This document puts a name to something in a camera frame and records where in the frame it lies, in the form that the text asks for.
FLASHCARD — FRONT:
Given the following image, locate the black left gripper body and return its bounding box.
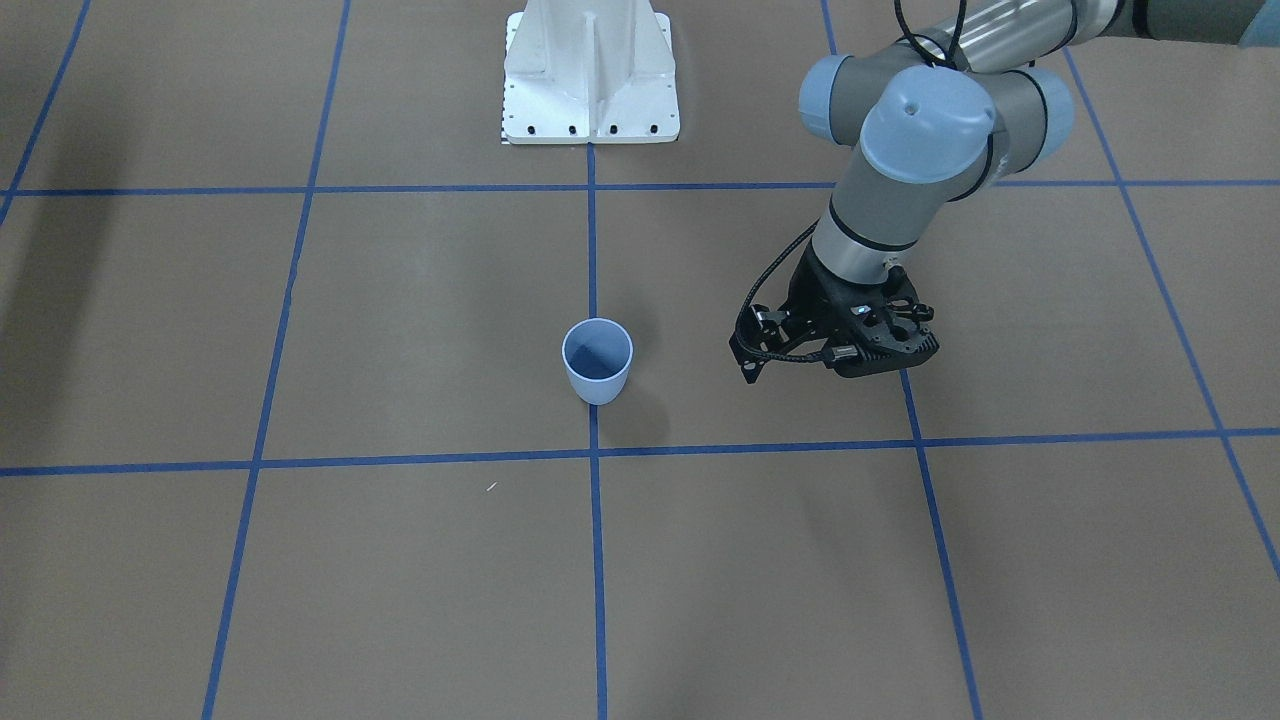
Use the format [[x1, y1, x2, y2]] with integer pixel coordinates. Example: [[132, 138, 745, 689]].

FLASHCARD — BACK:
[[785, 245, 890, 336]]

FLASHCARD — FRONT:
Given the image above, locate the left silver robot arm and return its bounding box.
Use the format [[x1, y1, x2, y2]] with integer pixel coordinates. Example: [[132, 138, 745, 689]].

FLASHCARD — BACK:
[[730, 1, 1277, 383]]

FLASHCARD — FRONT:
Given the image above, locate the blue plastic cup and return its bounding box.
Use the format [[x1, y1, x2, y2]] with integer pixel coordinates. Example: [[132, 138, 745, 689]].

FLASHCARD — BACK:
[[561, 318, 635, 406]]

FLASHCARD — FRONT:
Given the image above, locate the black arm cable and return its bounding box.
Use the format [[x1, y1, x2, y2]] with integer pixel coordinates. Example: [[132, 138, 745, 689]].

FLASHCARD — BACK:
[[733, 0, 972, 366]]

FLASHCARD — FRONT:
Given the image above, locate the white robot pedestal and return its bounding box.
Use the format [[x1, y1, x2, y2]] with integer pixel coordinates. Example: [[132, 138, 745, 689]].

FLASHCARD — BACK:
[[500, 1, 681, 145]]

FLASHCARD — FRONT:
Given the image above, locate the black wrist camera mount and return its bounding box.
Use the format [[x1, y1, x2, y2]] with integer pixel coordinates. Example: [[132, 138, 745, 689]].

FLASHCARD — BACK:
[[737, 266, 940, 378]]

